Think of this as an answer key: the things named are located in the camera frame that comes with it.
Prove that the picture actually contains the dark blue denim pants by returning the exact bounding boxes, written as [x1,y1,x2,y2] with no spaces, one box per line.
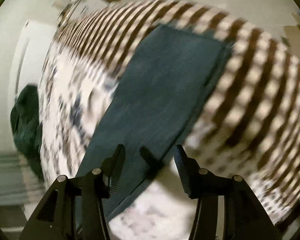
[77,25,234,219]

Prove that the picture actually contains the grey striped curtain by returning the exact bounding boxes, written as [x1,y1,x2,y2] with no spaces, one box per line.
[0,153,44,205]

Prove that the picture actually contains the dark green velvet blanket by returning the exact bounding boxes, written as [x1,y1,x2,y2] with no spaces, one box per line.
[10,85,44,181]

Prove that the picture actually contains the floral white bed blanket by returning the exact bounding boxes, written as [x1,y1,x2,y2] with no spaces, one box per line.
[38,39,300,240]

